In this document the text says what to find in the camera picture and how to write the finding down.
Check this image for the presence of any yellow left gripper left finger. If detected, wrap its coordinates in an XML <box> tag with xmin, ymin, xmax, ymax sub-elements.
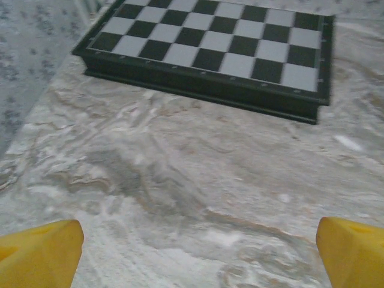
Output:
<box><xmin>0</xmin><ymin>219</ymin><xmax>85</xmax><ymax>288</ymax></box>

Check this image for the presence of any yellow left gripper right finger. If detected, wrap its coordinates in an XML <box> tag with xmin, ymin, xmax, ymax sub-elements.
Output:
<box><xmin>317</xmin><ymin>216</ymin><xmax>384</xmax><ymax>288</ymax></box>

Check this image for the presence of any black and grey chessboard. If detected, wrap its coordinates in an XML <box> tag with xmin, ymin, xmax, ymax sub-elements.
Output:
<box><xmin>71</xmin><ymin>0</ymin><xmax>336</xmax><ymax>126</ymax></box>

